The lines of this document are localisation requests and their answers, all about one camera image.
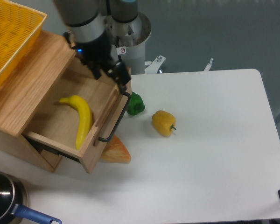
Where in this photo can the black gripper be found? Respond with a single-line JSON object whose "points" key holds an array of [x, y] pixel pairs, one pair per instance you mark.
{"points": [[97, 54]]}

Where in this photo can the yellow banana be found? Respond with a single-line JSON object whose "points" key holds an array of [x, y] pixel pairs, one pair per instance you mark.
{"points": [[85, 117]]}

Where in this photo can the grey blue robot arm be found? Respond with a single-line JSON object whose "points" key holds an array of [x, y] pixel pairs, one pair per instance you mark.
{"points": [[98, 30]]}

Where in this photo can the open wooden top drawer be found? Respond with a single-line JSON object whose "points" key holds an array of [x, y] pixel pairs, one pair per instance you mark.
{"points": [[53, 128]]}

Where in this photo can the wooden drawer cabinet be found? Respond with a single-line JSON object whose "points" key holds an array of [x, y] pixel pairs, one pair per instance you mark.
{"points": [[24, 91]]}

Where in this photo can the green bell pepper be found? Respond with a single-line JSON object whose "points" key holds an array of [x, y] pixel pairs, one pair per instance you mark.
{"points": [[136, 104]]}

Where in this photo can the yellow bell pepper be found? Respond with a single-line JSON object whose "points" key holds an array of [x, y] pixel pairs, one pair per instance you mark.
{"points": [[164, 122]]}

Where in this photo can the orange bread wedge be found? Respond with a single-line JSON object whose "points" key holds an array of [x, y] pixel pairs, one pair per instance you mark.
{"points": [[115, 152]]}

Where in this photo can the yellow plastic basket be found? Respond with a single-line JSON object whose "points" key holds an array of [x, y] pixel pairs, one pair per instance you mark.
{"points": [[20, 27]]}

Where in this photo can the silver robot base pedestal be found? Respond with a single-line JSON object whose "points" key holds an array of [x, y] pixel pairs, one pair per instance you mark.
{"points": [[133, 49]]}

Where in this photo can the white metal bracket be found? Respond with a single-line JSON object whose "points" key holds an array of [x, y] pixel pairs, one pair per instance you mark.
{"points": [[152, 67]]}

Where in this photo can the black pot with blue handle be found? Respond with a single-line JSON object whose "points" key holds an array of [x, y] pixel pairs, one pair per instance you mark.
{"points": [[13, 203]]}

